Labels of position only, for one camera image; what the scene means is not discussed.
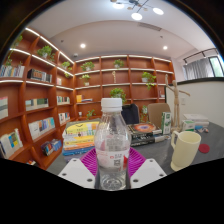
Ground grey curtain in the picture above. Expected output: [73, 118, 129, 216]
[182, 58, 214, 81]

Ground tall green white carton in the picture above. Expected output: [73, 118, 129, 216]
[161, 111, 173, 135]

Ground white stacked boxes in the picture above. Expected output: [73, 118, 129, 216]
[183, 113, 210, 129]

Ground dark office chair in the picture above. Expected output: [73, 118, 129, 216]
[120, 103, 141, 125]

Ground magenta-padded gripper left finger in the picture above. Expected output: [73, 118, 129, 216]
[57, 147, 99, 190]

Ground cream ceramic mug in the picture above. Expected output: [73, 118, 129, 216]
[170, 130, 202, 172]

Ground clear plastic bottle white cap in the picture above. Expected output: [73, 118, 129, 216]
[94, 97, 132, 191]

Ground small green white box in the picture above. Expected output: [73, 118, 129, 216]
[181, 119, 196, 133]

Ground black framed window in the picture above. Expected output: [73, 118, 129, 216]
[209, 55, 224, 78]

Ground dark book with orange swirl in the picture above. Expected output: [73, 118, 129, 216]
[126, 122, 163, 136]

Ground tan chair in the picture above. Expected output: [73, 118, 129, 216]
[147, 102, 171, 129]

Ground colourful book stack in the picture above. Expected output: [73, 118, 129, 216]
[61, 119, 101, 157]

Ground wooden artist mannequin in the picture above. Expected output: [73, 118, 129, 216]
[164, 73, 192, 132]

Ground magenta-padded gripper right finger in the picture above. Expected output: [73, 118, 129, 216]
[128, 146, 168, 190]

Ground dark book stack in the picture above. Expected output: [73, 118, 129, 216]
[128, 132, 167, 147]

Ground ceiling light cluster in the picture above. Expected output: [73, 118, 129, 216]
[109, 0, 165, 22]

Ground wooden shelf unit with books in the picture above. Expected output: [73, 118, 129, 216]
[0, 26, 176, 171]

